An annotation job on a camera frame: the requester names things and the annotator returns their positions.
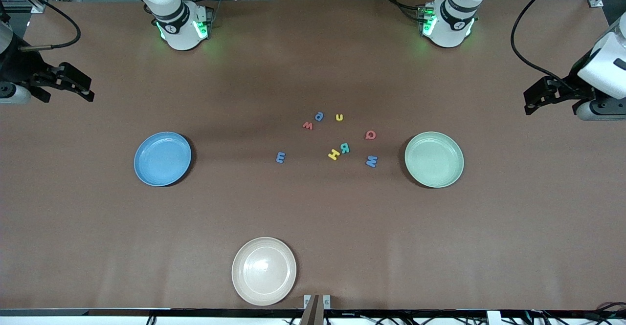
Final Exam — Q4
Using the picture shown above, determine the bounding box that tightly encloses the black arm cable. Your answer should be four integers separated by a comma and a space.
0, 0, 82, 52
510, 0, 587, 93

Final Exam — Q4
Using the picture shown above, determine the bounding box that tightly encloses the beige round plate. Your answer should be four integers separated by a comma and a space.
232, 237, 297, 306

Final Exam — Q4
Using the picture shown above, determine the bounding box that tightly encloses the blue round plate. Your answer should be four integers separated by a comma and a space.
134, 132, 192, 187

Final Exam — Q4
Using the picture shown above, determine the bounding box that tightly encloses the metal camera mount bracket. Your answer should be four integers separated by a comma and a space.
303, 294, 332, 325

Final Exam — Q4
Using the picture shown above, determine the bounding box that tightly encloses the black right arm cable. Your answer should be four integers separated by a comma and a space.
0, 0, 82, 52

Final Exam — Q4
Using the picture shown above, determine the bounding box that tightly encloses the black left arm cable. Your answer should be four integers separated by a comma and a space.
510, 0, 587, 93

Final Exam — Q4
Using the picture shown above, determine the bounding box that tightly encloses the green round plate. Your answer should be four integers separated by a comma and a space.
404, 132, 464, 189

